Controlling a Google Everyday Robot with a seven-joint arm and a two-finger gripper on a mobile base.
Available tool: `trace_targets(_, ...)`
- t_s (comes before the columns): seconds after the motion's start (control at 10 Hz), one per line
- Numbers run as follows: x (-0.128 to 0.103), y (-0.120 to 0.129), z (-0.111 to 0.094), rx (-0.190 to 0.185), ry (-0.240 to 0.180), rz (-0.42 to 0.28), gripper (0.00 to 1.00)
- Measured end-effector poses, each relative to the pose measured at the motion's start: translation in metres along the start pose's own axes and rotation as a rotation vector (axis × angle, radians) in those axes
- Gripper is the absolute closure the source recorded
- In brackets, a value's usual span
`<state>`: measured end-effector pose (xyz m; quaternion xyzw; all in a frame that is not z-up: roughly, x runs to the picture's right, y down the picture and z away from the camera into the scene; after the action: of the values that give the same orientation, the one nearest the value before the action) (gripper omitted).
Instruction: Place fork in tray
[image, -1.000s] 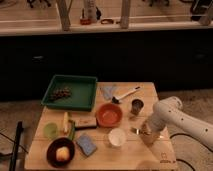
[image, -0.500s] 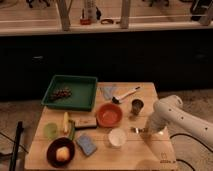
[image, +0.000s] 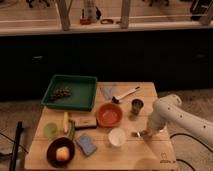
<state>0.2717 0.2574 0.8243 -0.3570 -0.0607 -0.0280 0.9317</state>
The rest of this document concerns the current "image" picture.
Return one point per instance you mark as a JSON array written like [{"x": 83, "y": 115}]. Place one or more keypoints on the white cup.
[{"x": 117, "y": 137}]

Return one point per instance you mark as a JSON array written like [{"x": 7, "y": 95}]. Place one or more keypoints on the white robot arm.
[{"x": 168, "y": 108}]

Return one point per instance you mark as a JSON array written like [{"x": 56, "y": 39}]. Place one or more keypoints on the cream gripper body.
[{"x": 148, "y": 134}]

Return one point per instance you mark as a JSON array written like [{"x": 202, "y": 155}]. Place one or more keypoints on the green flat item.
[{"x": 72, "y": 130}]

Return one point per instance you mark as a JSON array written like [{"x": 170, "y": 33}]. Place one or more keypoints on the green plastic cup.
[{"x": 50, "y": 130}]

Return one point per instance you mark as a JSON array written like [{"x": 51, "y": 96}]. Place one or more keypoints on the green plastic tray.
[{"x": 83, "y": 92}]

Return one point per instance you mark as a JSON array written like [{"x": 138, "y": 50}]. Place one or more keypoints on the white bottle on shelf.
[{"x": 90, "y": 10}]

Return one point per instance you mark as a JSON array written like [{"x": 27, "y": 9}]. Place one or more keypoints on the silver metal fork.
[{"x": 139, "y": 134}]

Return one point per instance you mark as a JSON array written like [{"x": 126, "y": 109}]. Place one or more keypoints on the dark metal cup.
[{"x": 136, "y": 106}]

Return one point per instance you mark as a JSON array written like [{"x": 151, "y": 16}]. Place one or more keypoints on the dark brown plate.
[{"x": 51, "y": 151}]

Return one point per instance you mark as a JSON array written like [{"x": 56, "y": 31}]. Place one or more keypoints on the light blue cloth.
[{"x": 107, "y": 91}]

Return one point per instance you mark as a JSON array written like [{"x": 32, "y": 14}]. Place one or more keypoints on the red object on shelf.
[{"x": 85, "y": 21}]

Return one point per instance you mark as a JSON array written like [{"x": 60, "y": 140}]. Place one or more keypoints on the blue sponge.
[{"x": 86, "y": 144}]

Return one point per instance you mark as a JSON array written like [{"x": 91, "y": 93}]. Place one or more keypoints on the white handled dish brush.
[{"x": 117, "y": 99}]

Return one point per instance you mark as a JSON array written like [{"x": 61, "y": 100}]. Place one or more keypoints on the yellow banana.
[{"x": 65, "y": 123}]

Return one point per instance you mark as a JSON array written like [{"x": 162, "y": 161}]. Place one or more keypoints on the orange bowl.
[{"x": 109, "y": 115}]

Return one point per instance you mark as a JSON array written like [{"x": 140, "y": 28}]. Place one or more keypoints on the yellow apple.
[{"x": 62, "y": 154}]

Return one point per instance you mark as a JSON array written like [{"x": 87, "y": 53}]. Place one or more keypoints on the brown block eraser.
[{"x": 85, "y": 123}]

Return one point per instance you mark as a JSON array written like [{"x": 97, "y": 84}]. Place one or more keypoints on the black stand pole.
[{"x": 19, "y": 129}]

